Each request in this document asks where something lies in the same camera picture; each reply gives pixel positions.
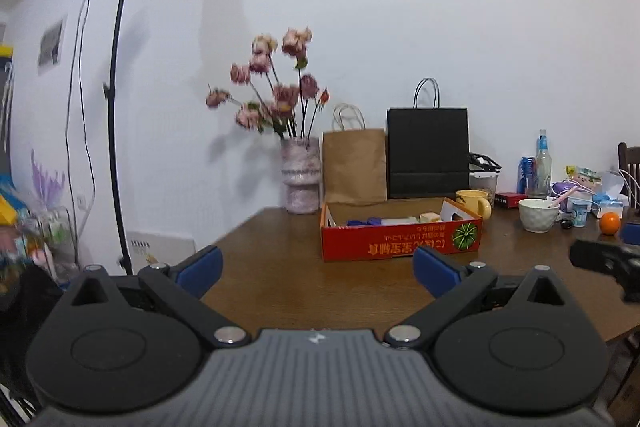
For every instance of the blue soda can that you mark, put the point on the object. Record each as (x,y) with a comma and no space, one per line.
(526,175)

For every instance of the clear plastic bottle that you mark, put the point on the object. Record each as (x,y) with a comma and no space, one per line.
(543,166)

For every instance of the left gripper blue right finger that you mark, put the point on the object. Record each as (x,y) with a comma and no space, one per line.
(435,272)

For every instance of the red small box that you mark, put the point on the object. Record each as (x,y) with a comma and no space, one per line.
(508,200)

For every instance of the pink marbled vase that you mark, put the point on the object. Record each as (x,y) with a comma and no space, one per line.
(301,174)

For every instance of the dried pink flowers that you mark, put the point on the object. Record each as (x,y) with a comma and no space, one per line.
(289,110)

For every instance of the yogurt cup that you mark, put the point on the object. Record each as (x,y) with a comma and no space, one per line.
(580,211)

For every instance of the black paper bag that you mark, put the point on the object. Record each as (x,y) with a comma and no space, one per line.
(427,146)

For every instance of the red cardboard box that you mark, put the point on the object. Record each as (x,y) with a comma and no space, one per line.
(387,230)

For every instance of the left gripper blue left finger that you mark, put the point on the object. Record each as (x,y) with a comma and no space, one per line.
(201,271)

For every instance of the white ceramic bowl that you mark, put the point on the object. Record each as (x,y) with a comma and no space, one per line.
(538,215)

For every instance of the yellow mug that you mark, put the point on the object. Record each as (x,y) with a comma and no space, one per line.
(476,201)

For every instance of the dark wooden chair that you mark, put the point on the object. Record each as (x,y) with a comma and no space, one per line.
(629,166)

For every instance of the cream cube block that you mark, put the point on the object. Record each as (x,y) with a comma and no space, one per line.
(430,217)

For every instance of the brown paper bag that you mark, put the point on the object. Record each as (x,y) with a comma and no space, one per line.
(354,159)

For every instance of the orange fruit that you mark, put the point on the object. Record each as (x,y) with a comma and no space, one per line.
(609,223)

